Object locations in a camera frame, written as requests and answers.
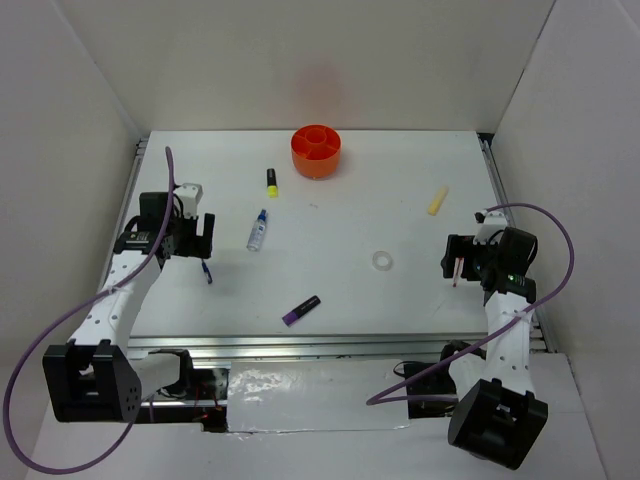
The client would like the red white pen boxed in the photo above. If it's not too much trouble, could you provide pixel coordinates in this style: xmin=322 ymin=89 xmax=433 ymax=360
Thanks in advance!
xmin=452 ymin=258 xmax=464 ymax=288

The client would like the blue pen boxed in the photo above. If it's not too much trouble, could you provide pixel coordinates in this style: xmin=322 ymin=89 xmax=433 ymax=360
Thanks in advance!
xmin=201 ymin=259 xmax=213 ymax=285

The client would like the clear blue spray bottle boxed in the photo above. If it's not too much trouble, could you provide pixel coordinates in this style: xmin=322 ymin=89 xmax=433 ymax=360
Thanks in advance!
xmin=246 ymin=209 xmax=268 ymax=252

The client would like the white tape roll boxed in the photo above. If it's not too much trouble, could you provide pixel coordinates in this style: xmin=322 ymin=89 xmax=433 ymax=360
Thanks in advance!
xmin=372 ymin=251 xmax=394 ymax=272

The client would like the yellow black highlighter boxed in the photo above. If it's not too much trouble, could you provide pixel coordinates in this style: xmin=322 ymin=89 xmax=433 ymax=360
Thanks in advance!
xmin=266 ymin=168 xmax=279 ymax=198

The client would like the purple black highlighter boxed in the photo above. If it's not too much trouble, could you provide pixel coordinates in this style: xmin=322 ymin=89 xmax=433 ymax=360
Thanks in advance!
xmin=282 ymin=295 xmax=321 ymax=327

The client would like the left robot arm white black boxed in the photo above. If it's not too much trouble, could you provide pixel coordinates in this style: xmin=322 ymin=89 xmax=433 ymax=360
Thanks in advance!
xmin=43 ymin=183 xmax=215 ymax=423

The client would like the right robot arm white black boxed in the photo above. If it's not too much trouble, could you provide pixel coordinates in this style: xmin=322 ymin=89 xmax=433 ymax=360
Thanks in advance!
xmin=436 ymin=227 xmax=548 ymax=470

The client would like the orange round compartment container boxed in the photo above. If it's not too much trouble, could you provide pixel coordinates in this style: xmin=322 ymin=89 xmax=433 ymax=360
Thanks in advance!
xmin=290 ymin=124 xmax=342 ymax=180

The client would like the white foil cover plate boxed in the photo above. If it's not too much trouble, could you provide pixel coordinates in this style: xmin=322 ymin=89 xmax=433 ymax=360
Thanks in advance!
xmin=227 ymin=359 xmax=410 ymax=433

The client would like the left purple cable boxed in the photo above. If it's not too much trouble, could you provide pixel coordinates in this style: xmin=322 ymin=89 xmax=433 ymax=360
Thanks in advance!
xmin=2 ymin=146 xmax=176 ymax=474

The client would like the purple cable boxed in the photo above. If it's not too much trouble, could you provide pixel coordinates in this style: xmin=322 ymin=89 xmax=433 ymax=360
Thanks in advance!
xmin=2 ymin=146 xmax=176 ymax=474
xmin=366 ymin=202 xmax=576 ymax=406

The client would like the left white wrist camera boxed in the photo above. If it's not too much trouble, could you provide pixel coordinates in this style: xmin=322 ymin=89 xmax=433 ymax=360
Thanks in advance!
xmin=174 ymin=183 xmax=203 ymax=219

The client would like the aluminium front rail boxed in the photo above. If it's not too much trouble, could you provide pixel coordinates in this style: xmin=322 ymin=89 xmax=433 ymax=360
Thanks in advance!
xmin=127 ymin=333 xmax=551 ymax=360

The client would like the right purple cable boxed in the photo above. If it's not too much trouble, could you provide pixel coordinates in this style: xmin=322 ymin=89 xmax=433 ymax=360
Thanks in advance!
xmin=366 ymin=202 xmax=576 ymax=406

